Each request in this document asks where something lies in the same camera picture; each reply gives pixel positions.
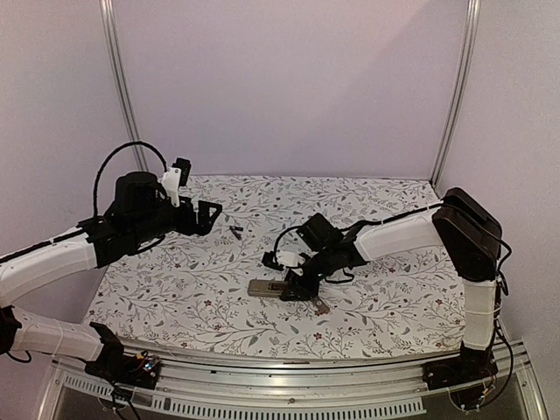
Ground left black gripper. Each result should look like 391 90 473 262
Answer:
130 196 221 246

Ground beige battery cover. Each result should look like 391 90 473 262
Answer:
311 297 330 316

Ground beige remote control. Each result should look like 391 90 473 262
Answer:
248 279 288 298

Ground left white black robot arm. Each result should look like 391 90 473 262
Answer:
1 168 222 380

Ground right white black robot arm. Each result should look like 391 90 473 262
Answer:
280 187 513 382

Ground floral patterned table mat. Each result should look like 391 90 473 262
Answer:
86 176 465 360

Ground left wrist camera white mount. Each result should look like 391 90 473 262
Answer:
160 157 192 207

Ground front aluminium rail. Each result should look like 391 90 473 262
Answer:
38 340 550 419

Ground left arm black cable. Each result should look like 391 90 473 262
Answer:
94 142 172 220

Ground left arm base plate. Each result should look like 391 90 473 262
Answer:
84 351 162 390

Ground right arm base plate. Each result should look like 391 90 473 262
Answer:
422 355 498 390

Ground left aluminium frame post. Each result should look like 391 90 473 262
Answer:
99 0 141 144

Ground aluminium frame post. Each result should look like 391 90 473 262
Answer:
99 0 141 144
430 0 481 190

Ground right aluminium frame post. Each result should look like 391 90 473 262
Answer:
430 0 481 190

